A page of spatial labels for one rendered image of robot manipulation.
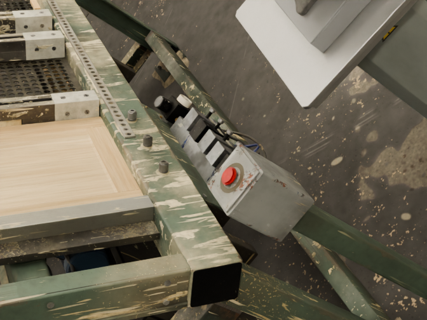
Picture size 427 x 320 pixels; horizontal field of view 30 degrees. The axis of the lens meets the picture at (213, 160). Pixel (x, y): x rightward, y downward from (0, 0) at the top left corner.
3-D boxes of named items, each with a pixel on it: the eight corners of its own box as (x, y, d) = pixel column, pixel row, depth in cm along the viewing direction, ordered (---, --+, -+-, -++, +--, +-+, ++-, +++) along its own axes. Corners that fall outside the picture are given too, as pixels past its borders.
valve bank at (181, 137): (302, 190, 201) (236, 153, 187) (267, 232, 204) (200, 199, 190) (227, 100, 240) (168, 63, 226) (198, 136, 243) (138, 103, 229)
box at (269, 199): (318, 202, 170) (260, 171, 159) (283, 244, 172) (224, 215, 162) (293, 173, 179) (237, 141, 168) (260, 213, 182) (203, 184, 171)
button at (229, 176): (243, 176, 164) (236, 173, 162) (231, 191, 164) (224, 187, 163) (236, 166, 167) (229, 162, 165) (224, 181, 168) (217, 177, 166)
